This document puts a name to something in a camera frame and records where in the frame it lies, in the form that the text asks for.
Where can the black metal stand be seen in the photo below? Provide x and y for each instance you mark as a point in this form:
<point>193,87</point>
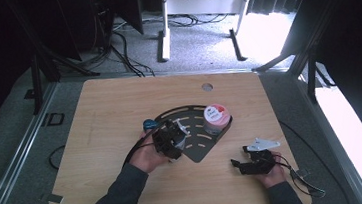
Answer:
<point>309,69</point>
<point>36,79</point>

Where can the pink bottle with blue cap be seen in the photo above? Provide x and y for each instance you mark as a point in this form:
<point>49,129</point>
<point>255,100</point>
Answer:
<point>148,124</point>

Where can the round table grommet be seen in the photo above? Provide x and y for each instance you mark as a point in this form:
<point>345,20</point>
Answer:
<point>207,86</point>

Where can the grey tape piece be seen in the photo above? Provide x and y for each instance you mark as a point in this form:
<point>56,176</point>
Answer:
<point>53,198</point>

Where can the black slotted corner shelf tray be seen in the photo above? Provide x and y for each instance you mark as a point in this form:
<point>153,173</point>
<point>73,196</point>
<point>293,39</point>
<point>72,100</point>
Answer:
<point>199,143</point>

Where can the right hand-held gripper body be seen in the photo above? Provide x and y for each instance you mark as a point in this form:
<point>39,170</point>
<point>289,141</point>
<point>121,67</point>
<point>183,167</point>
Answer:
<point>260,163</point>

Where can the black computer cabinet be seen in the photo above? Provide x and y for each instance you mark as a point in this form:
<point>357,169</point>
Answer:
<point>85,20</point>

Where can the aluminium floor rail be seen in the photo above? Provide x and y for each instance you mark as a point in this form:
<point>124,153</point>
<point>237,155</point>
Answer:
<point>338,153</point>
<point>14,165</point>

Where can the black panel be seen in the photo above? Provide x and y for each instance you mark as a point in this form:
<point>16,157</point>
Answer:
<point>129,6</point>

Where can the person's left hand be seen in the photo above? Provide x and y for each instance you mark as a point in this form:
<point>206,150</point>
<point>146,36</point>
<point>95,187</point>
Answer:
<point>147,157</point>

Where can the pink round jar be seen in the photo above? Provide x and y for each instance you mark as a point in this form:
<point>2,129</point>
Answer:
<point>216,118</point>

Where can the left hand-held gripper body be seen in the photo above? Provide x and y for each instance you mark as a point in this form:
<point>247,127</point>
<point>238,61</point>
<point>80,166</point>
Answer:
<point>164,140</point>

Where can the person's right hand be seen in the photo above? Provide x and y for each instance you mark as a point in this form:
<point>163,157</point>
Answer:
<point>275,176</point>

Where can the white desk frame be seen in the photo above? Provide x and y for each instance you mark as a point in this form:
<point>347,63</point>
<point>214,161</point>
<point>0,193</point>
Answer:
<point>205,5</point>

